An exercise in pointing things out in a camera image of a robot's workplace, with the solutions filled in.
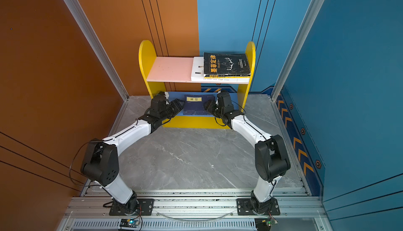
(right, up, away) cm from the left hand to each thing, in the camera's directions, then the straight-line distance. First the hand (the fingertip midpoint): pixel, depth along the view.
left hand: (184, 102), depth 87 cm
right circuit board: (+39, -57, -17) cm, 71 cm away
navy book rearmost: (+5, -1, +5) cm, 7 cm away
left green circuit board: (-23, -56, -16) cm, 63 cm away
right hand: (+11, -2, +1) cm, 11 cm away
